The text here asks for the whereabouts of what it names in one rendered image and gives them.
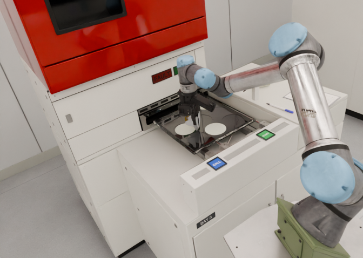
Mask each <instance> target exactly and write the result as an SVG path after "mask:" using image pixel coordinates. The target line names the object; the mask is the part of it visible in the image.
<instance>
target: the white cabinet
mask: <svg viewBox="0 0 363 258"><path fill-rule="evenodd" d="M343 123H344V122H343V121H342V122H340V123H338V124H337V125H335V128H336V131H337V134H338V137H339V140H340V138H341V133H342V126H343ZM304 149H305V146H304V147H302V148H301V149H299V150H297V153H295V154H293V155H292V156H290V157H289V158H287V159H286V160H284V161H283V162H281V163H280V164H278V165H277V166H276V167H274V168H272V169H271V170H269V171H268V172H266V173H265V174H263V175H262V176H260V177H259V178H257V179H255V180H254V181H252V182H251V183H250V184H248V185H247V186H245V187H243V188H242V189H240V190H239V191H237V192H236V193H234V194H233V195H231V196H230V197H228V198H227V199H225V200H224V201H222V202H221V203H219V204H217V205H216V206H214V207H213V208H211V209H210V210H209V211H207V212H206V213H204V214H203V215H201V216H200V217H198V218H196V219H195V220H193V221H192V222H190V223H189V224H187V225H184V224H183V223H182V221H181V220H180V219H179V218H178V217H177V216H176V215H175V213H174V212H173V211H172V210H171V209H170V208H169V207H168V206H167V204H166V203H165V202H164V201H163V200H162V199H161V198H160V197H159V196H158V195H157V194H156V192H155V191H154V190H153V189H152V188H151V187H150V186H149V185H148V184H147V183H146V181H145V180H144V179H143V178H142V177H141V176H140V175H139V174H138V173H137V172H136V170H135V169H134V168H133V167H132V166H131V165H130V164H129V163H128V162H127V161H126V160H125V158H124V157H123V156H122V155H121V154H120V153H119V152H118V151H117V153H118V156H119V159H120V163H121V166H122V169H123V172H124V175H125V179H126V182H127V186H128V188H129V192H130V195H131V198H132V202H133V205H134V208H135V211H136V214H137V218H138V221H139V224H140V228H141V230H142V233H143V237H144V240H145V241H146V243H147V244H148V245H149V247H150V248H151V250H152V251H153V252H154V254H155V256H156V257H157V258H234V256H233V255H232V253H231V251H230V249H229V247H228V246H227V244H226V242H225V240H224V238H223V236H224V235H226V234H227V233H229V232H230V231H231V230H233V229H235V228H236V227H237V226H239V225H240V224H241V223H243V222H244V221H246V220H247V219H249V218H250V217H251V216H253V215H254V214H255V213H257V212H259V211H260V210H262V209H264V208H267V207H269V206H273V205H275V204H277V203H276V202H277V199H276V198H277V197H278V198H281V199H283V200H285V201H288V202H293V201H299V200H302V199H304V198H306V197H308V196H310V194H309V193H308V192H307V191H306V190H305V189H304V187H303V185H302V183H301V180H300V168H301V166H302V165H303V160H302V157H301V154H302V152H303V151H304Z"/></svg>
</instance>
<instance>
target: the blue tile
mask: <svg viewBox="0 0 363 258"><path fill-rule="evenodd" d="M209 164H210V165H211V166H213V167H214V168H215V169H217V168H218V167H220V166H222V165H223V164H225V163H224V162H222V161H221V160H220V159H218V158H216V159H214V160H213V161H211V162H209Z"/></svg>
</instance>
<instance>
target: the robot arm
mask: <svg viewBox="0 0 363 258"><path fill-rule="evenodd" d="M268 49H269V51H270V53H271V55H273V56H275V57H276V59H277V62H273V63H269V64H266V65H263V66H259V67H255V68H252V69H249V70H246V71H242V72H238V73H235V74H232V75H229V76H226V77H219V76H218V75H216V74H214V72H212V71H211V70H209V69H207V68H204V67H201V66H199V65H197V64H195V61H194V57H193V56H191V55H183V56H180V57H178V58H177V70H178V77H179V83H180V89H179V91H178V92H177V94H178V95H179V98H180V102H179V104H178V111H179V109H180V111H179V115H180V116H186V117H187V116H189V117H188V120H187V121H186V122H185V124H186V125H189V126H192V127H194V128H195V130H196V131H197V130H198V128H199V126H200V106H201V107H203V108H204V109H206V110H208V111H210V112H213V111H214V109H215V108H216V103H214V102H212V101H210V100H209V99H207V98H205V97H203V96H201V95H199V94H198V93H197V86H199V87H201V88H203V89H205V90H207V91H209V92H211V93H213V94H215V95H216V96H218V97H221V98H224V99H227V98H229V97H230V96H231V95H233V93H235V92H239V91H243V90H248V89H252V88H255V87H260V86H264V85H268V84H273V83H277V82H281V81H284V80H288V84H289V87H290V91H291V95H292V99H293V102H294V107H295V111H296V113H297V117H298V122H299V125H300V129H301V133H302V137H303V140H304V144H305V149H304V151H303V152H302V154H301V157H302V161H303V164H302V166H301V168H300V180H301V183H302V185H303V187H304V189H305V190H306V191H307V192H308V193H309V194H310V196H308V197H306V198H304V199H302V200H301V201H299V202H297V203H296V204H295V205H294V206H293V207H292V208H291V212H292V214H293V216H294V217H295V219H296V220H297V221H298V222H299V224H300V225H301V226H302V227H303V228H304V229H305V230H306V231H307V232H308V233H309V234H310V235H312V236H313V237H314V238H315V239H316V240H318V241H319V242H321V243H322V244H324V245H326V246H328V247H330V248H334V247H335V246H336V245H337V244H338V243H339V242H340V239H341V237H342V235H343V233H344V230H345V228H346V226H347V224H348V223H349V222H350V221H351V220H352V219H353V218H354V217H355V216H356V215H357V214H358V213H359V212H360V211H361V210H362V209H363V164H362V163H361V162H360V161H358V160H357V159H355V158H353V157H352V156H351V153H350V150H349V147H348V145H347V144H345V143H343V142H341V141H340V140H339V137H338V134H337V131H336V128H335V124H334V121H333V118H332V115H331V112H330V108H329V106H328V102H327V99H326V96H325V93H324V89H323V87H322V84H321V81H320V77H319V74H318V71H319V70H320V69H321V67H322V65H323V63H324V61H325V52H324V49H323V47H322V46H321V44H320V43H318V41H317V40H316V39H315V38H314V37H313V36H312V35H311V34H310V33H309V32H308V31H307V29H306V28H305V27H304V26H302V25H301V24H300V23H296V22H290V23H286V24H284V25H282V26H281V27H279V28H278V29H277V30H276V31H275V32H274V33H273V36H272V37H271V38H270V40H269V43H268Z"/></svg>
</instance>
